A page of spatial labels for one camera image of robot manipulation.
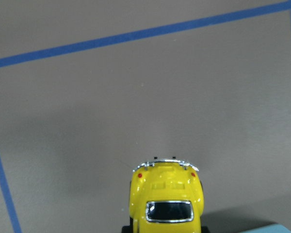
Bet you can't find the yellow beetle toy car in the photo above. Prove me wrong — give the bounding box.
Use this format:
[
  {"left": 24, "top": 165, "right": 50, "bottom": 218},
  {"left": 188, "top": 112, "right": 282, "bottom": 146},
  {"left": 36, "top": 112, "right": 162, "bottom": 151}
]
[{"left": 129, "top": 157, "right": 204, "bottom": 233}]

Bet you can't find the light blue plastic bin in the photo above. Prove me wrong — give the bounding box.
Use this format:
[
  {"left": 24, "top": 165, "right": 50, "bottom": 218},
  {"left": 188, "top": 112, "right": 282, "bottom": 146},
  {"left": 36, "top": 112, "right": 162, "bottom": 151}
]
[{"left": 248, "top": 224, "right": 291, "bottom": 233}]

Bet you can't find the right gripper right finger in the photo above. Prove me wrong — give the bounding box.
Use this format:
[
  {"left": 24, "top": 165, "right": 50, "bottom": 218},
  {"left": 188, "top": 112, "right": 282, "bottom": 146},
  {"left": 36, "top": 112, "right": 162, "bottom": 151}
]
[{"left": 201, "top": 226, "right": 210, "bottom": 233}]

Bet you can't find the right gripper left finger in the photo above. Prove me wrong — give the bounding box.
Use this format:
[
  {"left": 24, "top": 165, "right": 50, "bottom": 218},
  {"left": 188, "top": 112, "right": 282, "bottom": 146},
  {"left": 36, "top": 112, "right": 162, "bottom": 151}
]
[{"left": 122, "top": 225, "right": 132, "bottom": 233}]

